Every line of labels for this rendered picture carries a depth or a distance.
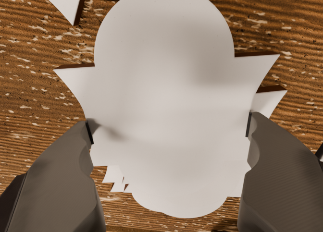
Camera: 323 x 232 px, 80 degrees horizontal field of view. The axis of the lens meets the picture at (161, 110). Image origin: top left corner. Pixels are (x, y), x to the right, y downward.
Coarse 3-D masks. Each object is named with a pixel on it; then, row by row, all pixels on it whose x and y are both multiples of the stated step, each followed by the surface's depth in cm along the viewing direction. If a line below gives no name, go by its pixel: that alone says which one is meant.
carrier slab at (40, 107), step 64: (0, 0) 14; (256, 0) 14; (320, 0) 14; (0, 64) 16; (64, 64) 16; (320, 64) 16; (0, 128) 19; (64, 128) 19; (320, 128) 19; (0, 192) 24
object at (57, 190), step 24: (72, 144) 9; (48, 168) 8; (72, 168) 8; (24, 192) 7; (48, 192) 7; (72, 192) 7; (96, 192) 7; (24, 216) 6; (48, 216) 6; (72, 216) 6; (96, 216) 6
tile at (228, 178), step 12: (264, 96) 12; (276, 96) 12; (252, 108) 13; (264, 108) 13; (228, 168) 15; (240, 168) 15; (216, 180) 16; (228, 180) 16; (204, 192) 17; (216, 192) 17; (228, 192) 17; (180, 204) 17; (192, 204) 17; (204, 204) 17
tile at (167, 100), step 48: (144, 0) 9; (192, 0) 9; (96, 48) 10; (144, 48) 10; (192, 48) 10; (96, 96) 11; (144, 96) 11; (192, 96) 11; (240, 96) 11; (96, 144) 13; (144, 144) 13; (192, 144) 13; (240, 144) 13; (192, 192) 15
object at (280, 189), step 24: (264, 120) 10; (264, 144) 8; (288, 144) 8; (264, 168) 7; (288, 168) 7; (312, 168) 7; (264, 192) 6; (288, 192) 6; (312, 192) 6; (240, 216) 6; (264, 216) 6; (288, 216) 6; (312, 216) 6
